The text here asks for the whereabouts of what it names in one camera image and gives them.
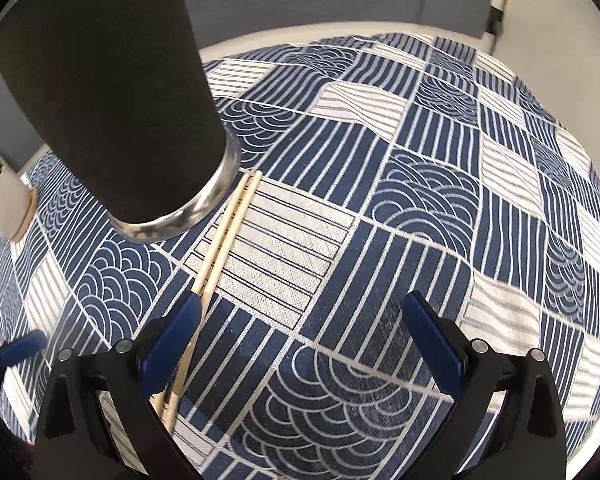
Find blue white patterned tablecloth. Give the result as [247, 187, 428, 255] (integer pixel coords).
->
[0, 32, 600, 480]

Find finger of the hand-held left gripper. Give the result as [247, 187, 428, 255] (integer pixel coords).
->
[0, 331, 47, 367]

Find round wooden coaster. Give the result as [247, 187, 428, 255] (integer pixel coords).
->
[10, 187, 37, 242]

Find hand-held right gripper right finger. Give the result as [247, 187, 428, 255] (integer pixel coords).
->
[402, 290, 567, 480]

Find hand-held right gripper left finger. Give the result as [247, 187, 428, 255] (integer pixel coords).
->
[34, 290, 203, 480]

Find black cylindrical utensil holder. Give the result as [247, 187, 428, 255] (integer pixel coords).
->
[0, 0, 242, 245]

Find white cabinet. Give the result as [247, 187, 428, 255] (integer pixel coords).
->
[490, 0, 600, 183]

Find small plant in white pot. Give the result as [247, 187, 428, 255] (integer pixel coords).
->
[0, 147, 33, 239]

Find light bamboo chopstick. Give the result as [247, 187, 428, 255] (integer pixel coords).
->
[150, 171, 255, 411]
[162, 171, 264, 433]

